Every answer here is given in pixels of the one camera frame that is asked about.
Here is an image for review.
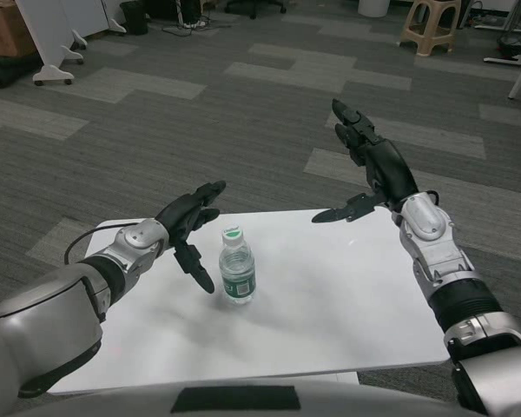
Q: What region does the large white wheeled partition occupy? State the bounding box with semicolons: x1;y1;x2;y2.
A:
15;0;89;87

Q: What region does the silver robot chest black window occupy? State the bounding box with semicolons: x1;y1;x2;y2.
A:
6;373;491;417

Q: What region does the black bag on floor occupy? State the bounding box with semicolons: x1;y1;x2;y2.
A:
0;54;43;90

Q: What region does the white cylindrical planter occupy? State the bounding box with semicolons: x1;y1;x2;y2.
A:
358;0;391;18

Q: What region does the brown cardboard box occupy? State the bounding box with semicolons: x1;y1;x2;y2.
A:
0;0;38;58

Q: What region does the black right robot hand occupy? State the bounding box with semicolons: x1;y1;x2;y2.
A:
311;98;419;225

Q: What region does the black office chair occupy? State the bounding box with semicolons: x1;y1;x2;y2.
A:
223;0;287;21

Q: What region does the clear green-label water bottle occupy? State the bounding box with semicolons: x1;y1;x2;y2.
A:
219;224;256;306

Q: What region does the black cabinet under desk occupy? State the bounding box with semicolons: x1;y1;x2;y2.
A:
145;0;201;21

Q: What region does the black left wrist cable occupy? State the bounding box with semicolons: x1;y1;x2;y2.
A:
64;222;140;265

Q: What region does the black trash bin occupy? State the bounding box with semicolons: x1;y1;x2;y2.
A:
120;0;149;36

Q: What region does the white desk foot bar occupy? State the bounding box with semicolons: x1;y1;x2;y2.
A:
484;56;521;69

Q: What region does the narrow white wheeled partition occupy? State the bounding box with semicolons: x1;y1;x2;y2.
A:
90;0;127;35

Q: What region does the beige plastic stool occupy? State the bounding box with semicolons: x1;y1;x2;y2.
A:
399;0;462;57

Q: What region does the white power strip with cables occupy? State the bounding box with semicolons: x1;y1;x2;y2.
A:
162;19;221;36

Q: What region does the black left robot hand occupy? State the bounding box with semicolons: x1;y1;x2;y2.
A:
155;181;228;295

